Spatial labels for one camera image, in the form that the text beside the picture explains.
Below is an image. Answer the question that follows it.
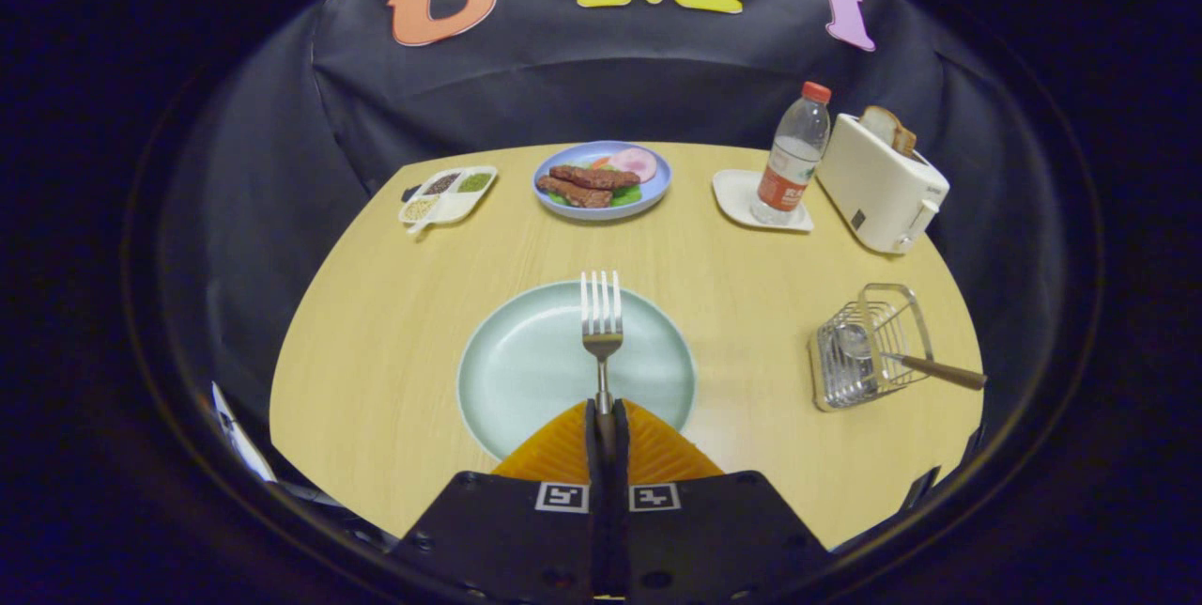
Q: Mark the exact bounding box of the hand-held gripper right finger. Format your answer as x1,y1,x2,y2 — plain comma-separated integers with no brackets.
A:
609,400,835,604

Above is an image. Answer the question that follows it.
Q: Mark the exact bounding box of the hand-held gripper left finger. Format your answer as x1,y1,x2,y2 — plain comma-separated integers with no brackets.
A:
388,400,604,604

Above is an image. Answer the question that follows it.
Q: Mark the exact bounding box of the metal fork with wooden handle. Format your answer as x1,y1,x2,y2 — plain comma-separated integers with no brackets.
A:
579,271,624,456

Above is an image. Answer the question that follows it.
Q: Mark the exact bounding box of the metal spoon with wooden handle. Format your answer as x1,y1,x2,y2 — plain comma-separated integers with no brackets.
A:
836,323,989,391

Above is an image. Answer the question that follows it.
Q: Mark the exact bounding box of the light green plate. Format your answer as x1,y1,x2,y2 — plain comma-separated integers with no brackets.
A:
457,280,698,461

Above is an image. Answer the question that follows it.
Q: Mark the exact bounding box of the white divided seasoning tray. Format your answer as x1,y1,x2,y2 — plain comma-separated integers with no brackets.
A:
398,165,499,235

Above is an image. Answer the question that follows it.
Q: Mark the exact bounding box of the white square coaster tray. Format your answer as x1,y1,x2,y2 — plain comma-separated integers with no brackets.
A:
712,169,815,233

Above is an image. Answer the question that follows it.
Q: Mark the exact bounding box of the blue plate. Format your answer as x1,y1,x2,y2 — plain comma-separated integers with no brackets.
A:
532,141,673,221

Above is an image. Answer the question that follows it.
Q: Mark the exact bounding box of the brown meat strip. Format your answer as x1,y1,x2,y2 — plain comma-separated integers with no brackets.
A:
549,165,641,191
536,176,614,209

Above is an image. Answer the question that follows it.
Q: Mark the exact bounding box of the white toaster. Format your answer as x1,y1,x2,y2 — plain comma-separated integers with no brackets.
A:
815,113,950,256

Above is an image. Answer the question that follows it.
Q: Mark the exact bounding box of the pink ham slice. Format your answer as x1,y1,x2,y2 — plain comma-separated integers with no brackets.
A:
609,147,658,183

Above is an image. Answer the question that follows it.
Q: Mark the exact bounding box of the clear bottle with red cap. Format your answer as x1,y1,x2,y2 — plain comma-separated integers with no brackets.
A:
751,82,833,226

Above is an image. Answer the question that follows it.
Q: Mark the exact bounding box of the light bread slice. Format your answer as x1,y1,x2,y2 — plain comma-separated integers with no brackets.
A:
859,105,901,147

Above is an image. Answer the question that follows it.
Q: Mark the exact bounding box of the black backdrop cloth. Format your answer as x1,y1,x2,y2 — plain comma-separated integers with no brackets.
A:
160,0,1071,493

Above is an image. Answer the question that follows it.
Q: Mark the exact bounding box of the metal wire basket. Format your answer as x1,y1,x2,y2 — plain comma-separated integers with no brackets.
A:
809,283,936,412

